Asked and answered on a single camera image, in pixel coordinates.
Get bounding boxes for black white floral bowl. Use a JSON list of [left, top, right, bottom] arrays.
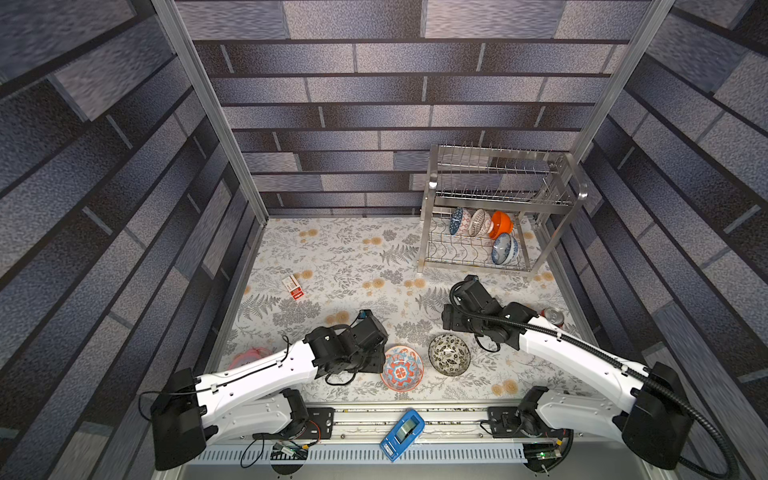
[[428, 334, 471, 377]]

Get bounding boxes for red blue floral bowl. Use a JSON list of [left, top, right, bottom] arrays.
[[380, 346, 424, 393]]

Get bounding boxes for blue floral rim bowl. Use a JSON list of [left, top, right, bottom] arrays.
[[491, 233, 520, 266]]

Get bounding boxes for white lattice pattern bowl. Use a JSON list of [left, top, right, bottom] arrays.
[[468, 209, 492, 237]]

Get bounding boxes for orange bowl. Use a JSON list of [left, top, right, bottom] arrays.
[[488, 211, 514, 240]]

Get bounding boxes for blue dotted pattern bowl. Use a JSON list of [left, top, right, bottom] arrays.
[[449, 207, 472, 236]]

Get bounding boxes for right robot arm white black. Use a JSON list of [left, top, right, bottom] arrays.
[[442, 275, 693, 470]]

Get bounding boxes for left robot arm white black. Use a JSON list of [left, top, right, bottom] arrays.
[[149, 310, 388, 471]]

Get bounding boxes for steel two-tier dish rack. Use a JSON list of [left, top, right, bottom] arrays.
[[417, 145, 588, 278]]

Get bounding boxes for small red white box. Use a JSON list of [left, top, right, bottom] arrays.
[[282, 274, 304, 301]]

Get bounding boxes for blue handheld meter device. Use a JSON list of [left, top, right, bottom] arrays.
[[380, 409, 426, 462]]

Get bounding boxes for floral table mat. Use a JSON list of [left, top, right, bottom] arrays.
[[210, 217, 592, 403]]

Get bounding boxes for red soda can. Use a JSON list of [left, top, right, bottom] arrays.
[[541, 307, 565, 328]]

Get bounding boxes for pink alarm clock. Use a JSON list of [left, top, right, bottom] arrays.
[[228, 347, 272, 370]]

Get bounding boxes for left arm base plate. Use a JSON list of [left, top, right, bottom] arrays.
[[295, 407, 335, 442]]

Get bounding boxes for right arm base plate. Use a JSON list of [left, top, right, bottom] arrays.
[[487, 406, 567, 439]]

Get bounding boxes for aluminium rail frame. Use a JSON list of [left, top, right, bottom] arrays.
[[154, 401, 671, 479]]

